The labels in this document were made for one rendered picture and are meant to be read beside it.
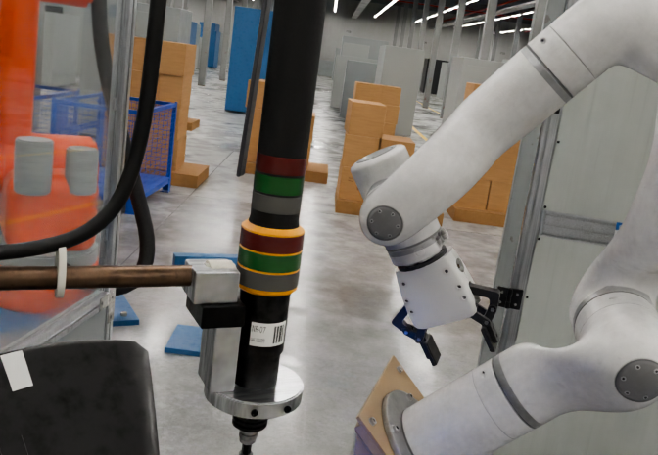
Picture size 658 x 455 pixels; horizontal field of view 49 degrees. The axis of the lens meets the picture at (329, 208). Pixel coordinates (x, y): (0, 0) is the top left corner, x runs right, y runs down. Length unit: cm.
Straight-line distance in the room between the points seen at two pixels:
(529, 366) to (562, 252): 127
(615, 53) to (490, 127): 17
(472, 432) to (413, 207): 39
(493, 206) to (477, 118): 780
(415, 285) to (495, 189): 769
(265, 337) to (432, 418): 69
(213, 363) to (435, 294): 58
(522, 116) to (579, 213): 140
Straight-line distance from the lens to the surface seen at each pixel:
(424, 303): 104
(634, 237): 105
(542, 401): 111
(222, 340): 49
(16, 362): 64
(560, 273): 236
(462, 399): 114
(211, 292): 47
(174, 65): 837
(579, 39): 94
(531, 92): 94
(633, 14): 94
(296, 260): 48
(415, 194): 89
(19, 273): 46
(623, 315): 106
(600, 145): 231
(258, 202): 47
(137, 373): 67
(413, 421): 118
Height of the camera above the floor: 170
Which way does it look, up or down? 12 degrees down
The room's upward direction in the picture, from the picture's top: 8 degrees clockwise
